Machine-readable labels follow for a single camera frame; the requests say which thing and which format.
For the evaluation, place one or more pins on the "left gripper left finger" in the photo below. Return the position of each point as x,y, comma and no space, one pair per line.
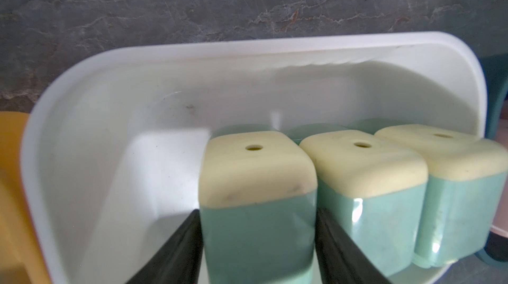
179,259

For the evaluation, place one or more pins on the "green sharpener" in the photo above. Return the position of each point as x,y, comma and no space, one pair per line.
374,189
467,174
257,193

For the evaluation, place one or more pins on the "white storage box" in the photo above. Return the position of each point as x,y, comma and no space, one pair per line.
112,150

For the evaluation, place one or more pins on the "green sharpener bottom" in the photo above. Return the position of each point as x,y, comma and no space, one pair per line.
374,189

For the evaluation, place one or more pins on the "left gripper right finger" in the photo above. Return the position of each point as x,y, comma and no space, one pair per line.
340,260

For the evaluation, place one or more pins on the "teal storage box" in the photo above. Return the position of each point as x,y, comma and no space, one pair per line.
495,71

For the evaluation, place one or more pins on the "yellow storage box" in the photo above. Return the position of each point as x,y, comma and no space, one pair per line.
21,257

